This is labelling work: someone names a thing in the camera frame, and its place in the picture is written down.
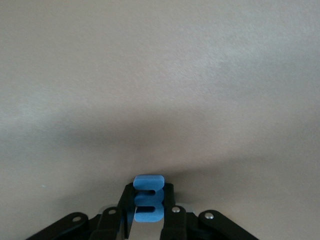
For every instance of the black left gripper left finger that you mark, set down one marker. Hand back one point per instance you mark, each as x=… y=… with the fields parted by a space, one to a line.
x=125 y=200

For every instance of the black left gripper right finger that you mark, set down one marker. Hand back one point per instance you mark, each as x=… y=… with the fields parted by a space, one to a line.
x=168 y=200

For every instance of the blue foam letter m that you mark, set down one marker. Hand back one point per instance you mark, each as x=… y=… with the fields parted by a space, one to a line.
x=148 y=183

